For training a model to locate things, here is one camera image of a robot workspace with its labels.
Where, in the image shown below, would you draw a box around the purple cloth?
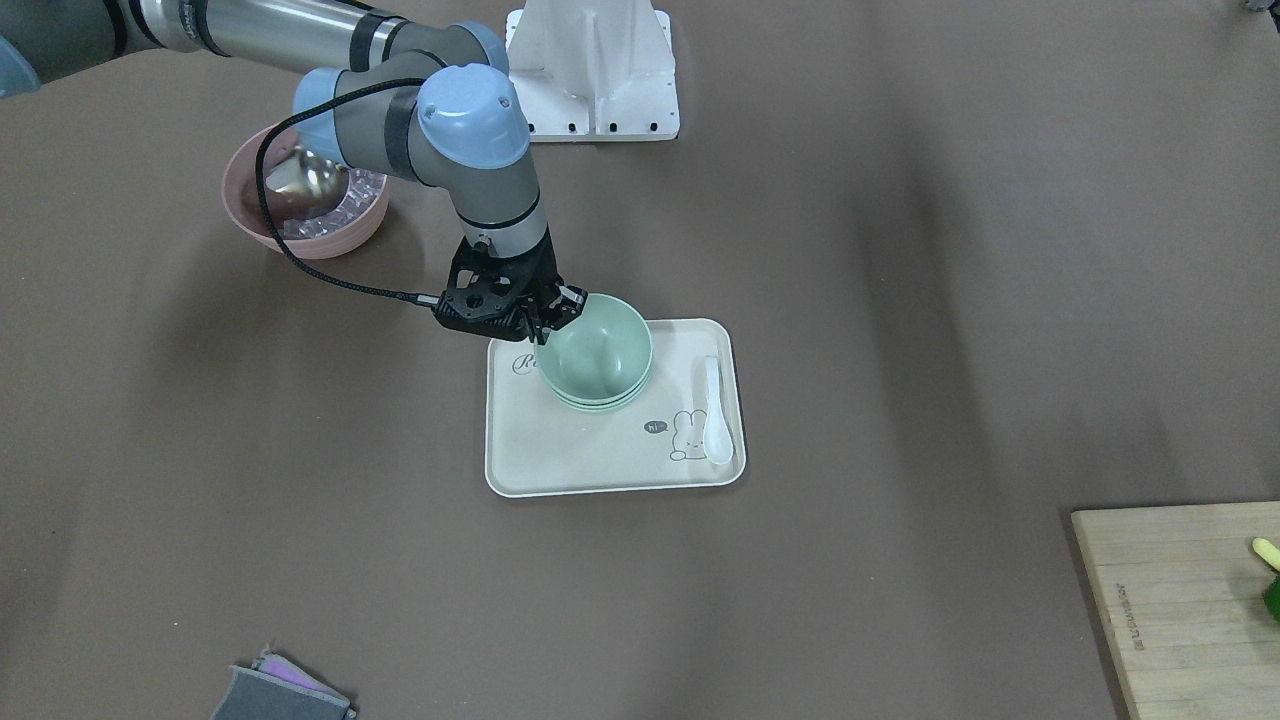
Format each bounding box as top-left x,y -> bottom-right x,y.
251,648 -> 346,700

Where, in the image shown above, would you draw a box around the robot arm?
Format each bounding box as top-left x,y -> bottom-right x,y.
1,1 -> 588,345

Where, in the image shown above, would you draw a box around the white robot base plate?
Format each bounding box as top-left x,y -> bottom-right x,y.
506,1 -> 681,143

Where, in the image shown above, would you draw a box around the grey folded cloth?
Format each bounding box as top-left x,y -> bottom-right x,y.
210,667 -> 358,719

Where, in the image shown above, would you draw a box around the pink bowl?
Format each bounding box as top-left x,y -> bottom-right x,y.
221,129 -> 390,260

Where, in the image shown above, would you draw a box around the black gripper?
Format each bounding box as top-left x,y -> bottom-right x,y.
431,234 -> 588,346

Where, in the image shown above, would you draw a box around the green bowl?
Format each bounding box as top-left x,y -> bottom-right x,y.
550,387 -> 644,414
534,293 -> 655,382
541,373 -> 650,402

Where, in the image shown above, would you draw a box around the clear ice cubes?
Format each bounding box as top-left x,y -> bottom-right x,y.
282,169 -> 388,242

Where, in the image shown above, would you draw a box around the yellow plastic knife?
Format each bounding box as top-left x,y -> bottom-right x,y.
1251,537 -> 1280,573

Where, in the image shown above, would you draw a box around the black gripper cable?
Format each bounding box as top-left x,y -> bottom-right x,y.
255,77 -> 443,304

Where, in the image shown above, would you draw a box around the wooden cutting board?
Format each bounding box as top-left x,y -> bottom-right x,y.
1071,501 -> 1279,719

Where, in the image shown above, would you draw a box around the white rectangular tray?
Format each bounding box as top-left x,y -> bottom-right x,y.
484,318 -> 748,498

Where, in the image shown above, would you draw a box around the white ceramic spoon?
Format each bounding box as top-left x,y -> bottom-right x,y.
703,356 -> 733,465

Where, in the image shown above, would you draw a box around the green lime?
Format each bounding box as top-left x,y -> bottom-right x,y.
1262,575 -> 1280,623

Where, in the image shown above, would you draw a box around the metal ice scoop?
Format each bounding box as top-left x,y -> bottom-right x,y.
265,143 -> 349,215

